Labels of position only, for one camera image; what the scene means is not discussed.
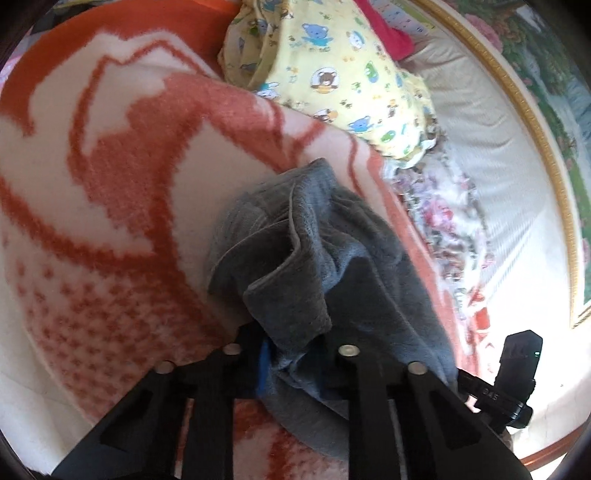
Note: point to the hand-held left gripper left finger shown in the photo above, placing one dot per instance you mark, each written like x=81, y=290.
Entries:
x=264, y=374

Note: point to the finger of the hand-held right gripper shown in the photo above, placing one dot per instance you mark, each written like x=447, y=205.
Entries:
x=475, y=387

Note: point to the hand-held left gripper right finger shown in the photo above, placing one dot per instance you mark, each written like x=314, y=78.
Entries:
x=356, y=371

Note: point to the floral pillow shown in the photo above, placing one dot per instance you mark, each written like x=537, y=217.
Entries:
x=438, y=217

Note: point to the white striped bedding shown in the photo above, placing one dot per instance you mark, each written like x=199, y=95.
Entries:
x=508, y=184

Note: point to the orange and white blanket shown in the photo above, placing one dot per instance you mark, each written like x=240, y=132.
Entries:
x=115, y=230

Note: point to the yellow cartoon print pillow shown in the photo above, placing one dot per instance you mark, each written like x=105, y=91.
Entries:
x=332, y=60

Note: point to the red cloth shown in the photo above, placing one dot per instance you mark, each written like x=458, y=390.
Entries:
x=392, y=39

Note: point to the wooden bed frame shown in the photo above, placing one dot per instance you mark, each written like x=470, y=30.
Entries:
x=549, y=454

